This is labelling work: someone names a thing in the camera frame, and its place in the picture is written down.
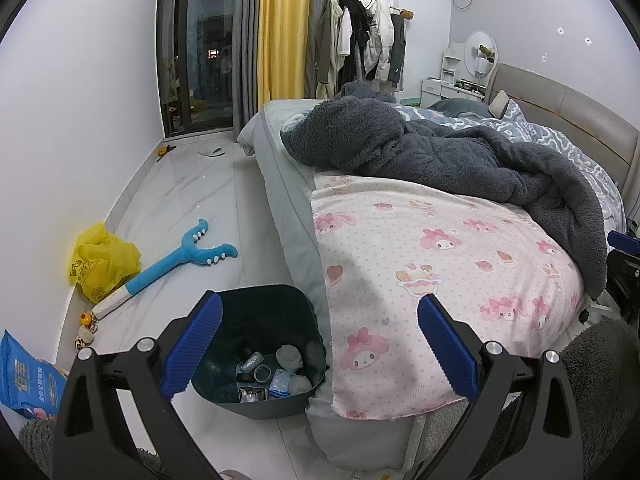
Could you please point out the beige pillow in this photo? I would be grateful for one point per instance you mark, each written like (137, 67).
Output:
(500, 105)

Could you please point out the clear plastic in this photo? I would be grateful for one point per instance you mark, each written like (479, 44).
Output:
(251, 360)

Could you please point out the beige coat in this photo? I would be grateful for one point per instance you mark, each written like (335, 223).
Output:
(327, 50)

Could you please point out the grey fluffy cloth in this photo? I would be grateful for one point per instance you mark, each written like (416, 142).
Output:
(600, 370)
(37, 445)

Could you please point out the dark framed glass door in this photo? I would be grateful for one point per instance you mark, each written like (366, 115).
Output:
(200, 50)

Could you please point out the small beige toy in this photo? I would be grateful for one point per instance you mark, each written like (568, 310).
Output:
(80, 344)
(85, 332)

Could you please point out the cardboard tape core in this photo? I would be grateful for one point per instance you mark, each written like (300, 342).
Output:
(257, 375)

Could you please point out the white slippers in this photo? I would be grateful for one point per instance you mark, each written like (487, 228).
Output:
(212, 151)

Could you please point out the white desk organizer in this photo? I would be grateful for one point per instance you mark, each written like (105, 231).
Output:
(450, 60)

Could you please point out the round white mirror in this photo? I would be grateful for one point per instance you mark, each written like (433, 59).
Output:
(475, 55)

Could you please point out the dark grey fleece blanket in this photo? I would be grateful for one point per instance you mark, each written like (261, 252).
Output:
(425, 150)

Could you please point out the blue printed packet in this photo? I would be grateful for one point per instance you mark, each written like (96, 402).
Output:
(25, 375)

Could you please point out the small black roll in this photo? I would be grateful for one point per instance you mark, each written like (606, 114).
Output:
(240, 379)

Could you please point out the green storage box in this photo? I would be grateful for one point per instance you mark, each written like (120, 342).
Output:
(412, 102)

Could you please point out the white shirt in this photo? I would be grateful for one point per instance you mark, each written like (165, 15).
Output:
(344, 35)

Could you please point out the black jacket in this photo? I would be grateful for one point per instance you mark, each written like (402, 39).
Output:
(352, 15)

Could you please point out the dark grey hanging garment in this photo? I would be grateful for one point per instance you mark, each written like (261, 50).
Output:
(397, 50)

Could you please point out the dark teal pillow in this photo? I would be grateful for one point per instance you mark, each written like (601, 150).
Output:
(460, 107)

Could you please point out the white paper wad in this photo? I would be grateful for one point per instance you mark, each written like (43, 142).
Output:
(289, 357)
(300, 385)

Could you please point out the dark green plastic bin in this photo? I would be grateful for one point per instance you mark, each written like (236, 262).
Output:
(260, 310)

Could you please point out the yellow plastic bag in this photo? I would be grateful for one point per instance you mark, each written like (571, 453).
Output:
(100, 260)

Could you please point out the grey bed mattress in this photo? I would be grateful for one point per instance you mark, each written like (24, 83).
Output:
(290, 210)

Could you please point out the blue patterned duvet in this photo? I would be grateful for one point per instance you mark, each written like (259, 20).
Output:
(560, 140)

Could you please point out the pink cartoon printed blanket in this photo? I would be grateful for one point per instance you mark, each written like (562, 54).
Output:
(425, 285)

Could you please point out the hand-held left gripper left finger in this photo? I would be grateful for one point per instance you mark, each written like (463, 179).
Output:
(192, 350)

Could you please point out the blue cartoon tissue packet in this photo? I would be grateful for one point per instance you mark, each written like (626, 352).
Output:
(280, 384)

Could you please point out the beige padded headboard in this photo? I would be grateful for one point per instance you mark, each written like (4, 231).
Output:
(560, 97)

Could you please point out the white vanity desk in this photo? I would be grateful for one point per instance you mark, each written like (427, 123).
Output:
(432, 91)

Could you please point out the clear plastic wrapper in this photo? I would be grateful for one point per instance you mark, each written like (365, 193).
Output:
(250, 395)

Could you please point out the dark office chair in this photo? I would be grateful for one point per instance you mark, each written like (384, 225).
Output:
(622, 260)

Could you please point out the yellow curtain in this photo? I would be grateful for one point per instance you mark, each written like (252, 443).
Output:
(282, 35)

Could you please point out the small orange object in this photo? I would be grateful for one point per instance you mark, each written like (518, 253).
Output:
(162, 150)

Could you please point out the blue plush slingshot toy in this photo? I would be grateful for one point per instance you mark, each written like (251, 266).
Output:
(165, 270)

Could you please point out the metal clothes rail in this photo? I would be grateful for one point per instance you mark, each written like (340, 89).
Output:
(406, 11)

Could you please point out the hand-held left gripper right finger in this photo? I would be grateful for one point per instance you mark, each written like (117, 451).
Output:
(447, 350)

